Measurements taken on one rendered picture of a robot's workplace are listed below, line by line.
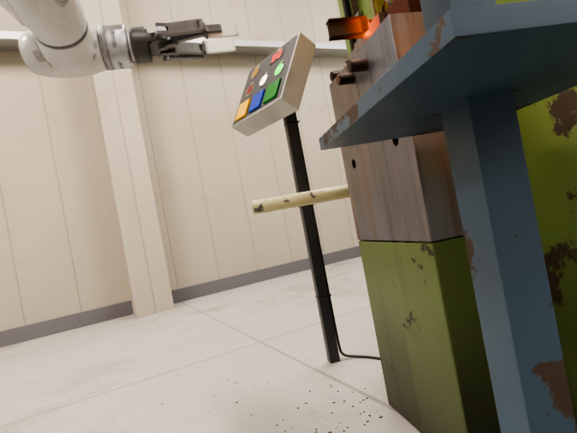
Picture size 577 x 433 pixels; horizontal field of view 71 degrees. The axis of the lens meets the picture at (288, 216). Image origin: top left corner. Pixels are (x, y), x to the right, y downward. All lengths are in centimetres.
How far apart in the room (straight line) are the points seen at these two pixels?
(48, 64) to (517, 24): 86
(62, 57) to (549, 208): 97
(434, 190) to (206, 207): 331
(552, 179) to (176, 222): 341
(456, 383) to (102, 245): 332
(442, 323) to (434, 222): 20
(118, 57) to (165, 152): 304
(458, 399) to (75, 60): 101
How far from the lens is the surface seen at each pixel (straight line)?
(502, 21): 35
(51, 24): 89
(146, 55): 99
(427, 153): 83
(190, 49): 104
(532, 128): 88
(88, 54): 97
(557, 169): 86
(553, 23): 38
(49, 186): 389
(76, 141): 396
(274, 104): 143
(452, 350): 87
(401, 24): 89
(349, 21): 111
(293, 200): 131
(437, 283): 84
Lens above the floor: 56
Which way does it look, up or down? level
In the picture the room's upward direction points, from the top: 10 degrees counter-clockwise
